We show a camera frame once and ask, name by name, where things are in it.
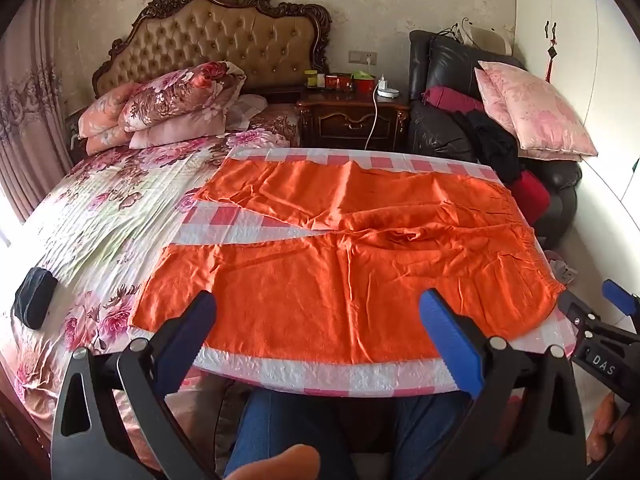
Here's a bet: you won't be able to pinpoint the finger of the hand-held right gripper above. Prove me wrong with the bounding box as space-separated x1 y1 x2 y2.
601 280 640 335
557 290 602 335

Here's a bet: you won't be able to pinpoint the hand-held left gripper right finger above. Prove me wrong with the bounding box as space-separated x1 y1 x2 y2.
419 287 588 480

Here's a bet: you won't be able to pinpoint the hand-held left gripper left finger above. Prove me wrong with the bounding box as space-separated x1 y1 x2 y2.
50 290 221 480

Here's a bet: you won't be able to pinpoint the orange pants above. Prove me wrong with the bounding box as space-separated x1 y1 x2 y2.
129 157 568 366

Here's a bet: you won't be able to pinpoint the person's right hand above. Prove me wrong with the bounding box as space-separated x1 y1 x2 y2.
587 392 633 466

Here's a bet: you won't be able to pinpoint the person's left hand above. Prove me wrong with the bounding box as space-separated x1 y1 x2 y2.
234 444 322 480

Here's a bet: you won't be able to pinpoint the grey slipper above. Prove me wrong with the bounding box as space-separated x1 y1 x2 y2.
547 252 576 283

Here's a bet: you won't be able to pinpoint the person's legs in jeans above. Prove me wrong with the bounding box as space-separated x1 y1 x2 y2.
224 389 473 480

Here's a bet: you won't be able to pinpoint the pink white checkered tablecloth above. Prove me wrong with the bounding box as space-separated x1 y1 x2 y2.
177 147 581 401

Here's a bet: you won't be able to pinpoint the floral bedspread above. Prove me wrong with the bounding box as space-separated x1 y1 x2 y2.
0 130 301 471

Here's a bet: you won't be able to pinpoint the black pouch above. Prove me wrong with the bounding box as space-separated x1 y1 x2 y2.
13 267 59 331

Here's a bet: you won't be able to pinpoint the black clothes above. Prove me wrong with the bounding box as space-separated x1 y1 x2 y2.
452 110 521 186

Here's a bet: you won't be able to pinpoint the pink floral square pillow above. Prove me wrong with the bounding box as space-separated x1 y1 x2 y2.
474 60 599 162

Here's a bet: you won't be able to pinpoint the black leather armchair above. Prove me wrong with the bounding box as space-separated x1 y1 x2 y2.
407 30 583 251

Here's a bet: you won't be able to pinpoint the plain pink pillow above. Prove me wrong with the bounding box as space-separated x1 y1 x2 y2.
129 107 228 150

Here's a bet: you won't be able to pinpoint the pale white pillow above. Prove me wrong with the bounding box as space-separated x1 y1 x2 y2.
225 94 269 131

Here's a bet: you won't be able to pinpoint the folded pink floral quilt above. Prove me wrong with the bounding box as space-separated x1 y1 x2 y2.
77 82 146 156

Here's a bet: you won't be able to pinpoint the dark red cushion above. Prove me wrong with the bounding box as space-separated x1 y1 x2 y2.
422 86 485 113

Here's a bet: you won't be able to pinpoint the dark wooden nightstand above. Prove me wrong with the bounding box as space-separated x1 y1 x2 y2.
294 85 412 152

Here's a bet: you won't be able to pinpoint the stack of floral pillows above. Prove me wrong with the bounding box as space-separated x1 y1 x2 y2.
117 61 247 133

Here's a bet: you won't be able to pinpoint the red knot ornament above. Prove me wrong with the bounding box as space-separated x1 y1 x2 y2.
544 20 560 83

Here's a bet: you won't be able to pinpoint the white wardrobe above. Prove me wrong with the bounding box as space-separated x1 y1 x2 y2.
515 0 640 241

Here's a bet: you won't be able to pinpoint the pink patterned curtain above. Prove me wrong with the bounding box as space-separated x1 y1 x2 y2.
0 0 76 246

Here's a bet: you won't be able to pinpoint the cream rounded object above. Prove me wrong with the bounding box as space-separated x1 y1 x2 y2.
462 27 513 56

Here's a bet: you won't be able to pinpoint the black clothes hanger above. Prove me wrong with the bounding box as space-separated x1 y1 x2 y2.
435 19 476 42

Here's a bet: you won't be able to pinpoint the tufted carved wooden headboard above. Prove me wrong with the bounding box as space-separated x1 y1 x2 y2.
91 0 333 101

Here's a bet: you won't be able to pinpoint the white charger with cable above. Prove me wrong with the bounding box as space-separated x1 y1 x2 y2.
364 76 388 151

